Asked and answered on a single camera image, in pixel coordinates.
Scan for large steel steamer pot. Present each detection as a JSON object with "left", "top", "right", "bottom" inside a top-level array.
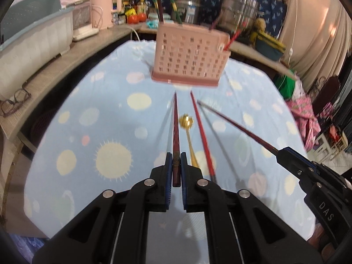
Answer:
[{"left": 220, "top": 0, "right": 260, "bottom": 33}]

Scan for white power cord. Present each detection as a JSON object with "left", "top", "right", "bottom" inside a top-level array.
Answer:
[{"left": 114, "top": 25, "right": 141, "bottom": 42}]

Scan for dark purple chopstick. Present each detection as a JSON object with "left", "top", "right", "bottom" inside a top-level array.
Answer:
[
  {"left": 172, "top": 92, "right": 181, "bottom": 187},
  {"left": 154, "top": 0, "right": 165, "bottom": 24}
]

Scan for steel rice cooker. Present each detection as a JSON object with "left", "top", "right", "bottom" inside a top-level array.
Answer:
[{"left": 174, "top": 0, "right": 211, "bottom": 25}]

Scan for red chopstick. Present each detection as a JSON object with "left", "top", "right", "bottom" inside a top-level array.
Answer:
[
  {"left": 190, "top": 91, "right": 218, "bottom": 184},
  {"left": 223, "top": 27, "right": 244, "bottom": 51},
  {"left": 197, "top": 100, "right": 279, "bottom": 154},
  {"left": 209, "top": 16, "right": 224, "bottom": 31}
]

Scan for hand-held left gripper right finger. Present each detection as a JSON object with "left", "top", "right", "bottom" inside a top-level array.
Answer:
[{"left": 180, "top": 152, "right": 323, "bottom": 264}]

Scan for beige curtain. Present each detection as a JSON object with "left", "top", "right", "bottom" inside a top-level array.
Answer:
[{"left": 268, "top": 0, "right": 352, "bottom": 88}]

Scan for pink perforated utensil holder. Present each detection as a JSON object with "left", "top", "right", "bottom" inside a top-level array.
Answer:
[{"left": 151, "top": 23, "right": 231, "bottom": 88}]

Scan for white stool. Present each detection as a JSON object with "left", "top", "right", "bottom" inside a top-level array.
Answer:
[{"left": 313, "top": 132, "right": 348, "bottom": 160}]

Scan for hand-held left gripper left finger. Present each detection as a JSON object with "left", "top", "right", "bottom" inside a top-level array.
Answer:
[{"left": 32, "top": 152, "right": 173, "bottom": 264}]

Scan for green bag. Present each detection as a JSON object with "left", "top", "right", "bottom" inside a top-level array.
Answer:
[{"left": 273, "top": 73, "right": 296, "bottom": 99}]

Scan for dark framed eyeglasses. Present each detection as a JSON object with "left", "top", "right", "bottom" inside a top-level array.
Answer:
[{"left": 0, "top": 88, "right": 31, "bottom": 117}]

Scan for white dish drainer with lid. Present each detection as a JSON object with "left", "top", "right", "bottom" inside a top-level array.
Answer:
[{"left": 0, "top": 0, "right": 75, "bottom": 73}]

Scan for gold flower spoon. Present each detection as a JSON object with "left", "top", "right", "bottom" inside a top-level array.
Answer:
[{"left": 179, "top": 115, "right": 200, "bottom": 168}]

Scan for dark wooden chair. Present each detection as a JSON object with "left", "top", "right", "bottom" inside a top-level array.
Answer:
[{"left": 311, "top": 75, "right": 341, "bottom": 116}]

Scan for yellow brown stuffed toy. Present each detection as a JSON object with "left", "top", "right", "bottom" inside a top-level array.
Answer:
[{"left": 250, "top": 18, "right": 267, "bottom": 42}]

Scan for wood grain side counter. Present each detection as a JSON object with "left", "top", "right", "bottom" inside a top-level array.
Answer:
[{"left": 0, "top": 22, "right": 297, "bottom": 149}]

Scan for pink electric kettle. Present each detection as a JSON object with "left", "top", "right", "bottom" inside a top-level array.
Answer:
[{"left": 91, "top": 0, "right": 123, "bottom": 31}]

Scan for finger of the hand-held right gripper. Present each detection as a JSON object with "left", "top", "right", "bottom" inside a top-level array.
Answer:
[{"left": 276, "top": 147, "right": 321, "bottom": 184}]

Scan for pink floral cloth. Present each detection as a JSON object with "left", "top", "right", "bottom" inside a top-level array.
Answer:
[{"left": 287, "top": 82, "right": 322, "bottom": 152}]

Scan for white cable with switch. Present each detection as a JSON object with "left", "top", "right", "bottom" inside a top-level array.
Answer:
[{"left": 289, "top": 0, "right": 299, "bottom": 72}]

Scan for brown plastic basket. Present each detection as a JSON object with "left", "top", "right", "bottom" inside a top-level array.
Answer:
[{"left": 30, "top": 108, "right": 57, "bottom": 143}]

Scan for stacked blue basins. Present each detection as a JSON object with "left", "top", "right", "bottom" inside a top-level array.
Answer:
[{"left": 254, "top": 31, "right": 286, "bottom": 61}]

